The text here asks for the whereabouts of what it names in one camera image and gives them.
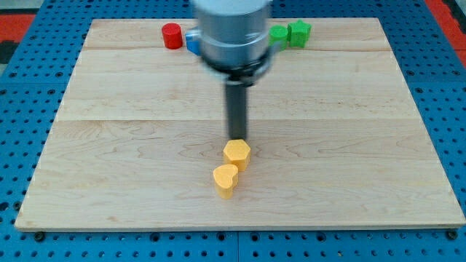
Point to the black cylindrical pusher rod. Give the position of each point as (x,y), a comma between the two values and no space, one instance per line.
(236,110)

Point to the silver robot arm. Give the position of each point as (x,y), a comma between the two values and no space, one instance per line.
(234,41)

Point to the blue cube block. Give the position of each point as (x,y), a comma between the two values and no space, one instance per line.
(192,38)

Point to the yellow hexagon block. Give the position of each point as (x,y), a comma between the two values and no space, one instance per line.
(237,152)

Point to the green cylinder block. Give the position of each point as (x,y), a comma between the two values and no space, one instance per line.
(278,36)

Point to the yellow heart block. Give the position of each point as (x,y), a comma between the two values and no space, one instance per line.
(225,178)

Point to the green star block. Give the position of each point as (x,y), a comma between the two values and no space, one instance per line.
(298,33)

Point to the red cylinder block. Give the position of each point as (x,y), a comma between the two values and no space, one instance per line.
(172,35)

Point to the light wooden board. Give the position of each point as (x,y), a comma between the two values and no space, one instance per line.
(336,141)

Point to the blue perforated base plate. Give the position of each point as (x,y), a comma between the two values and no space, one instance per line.
(35,79)

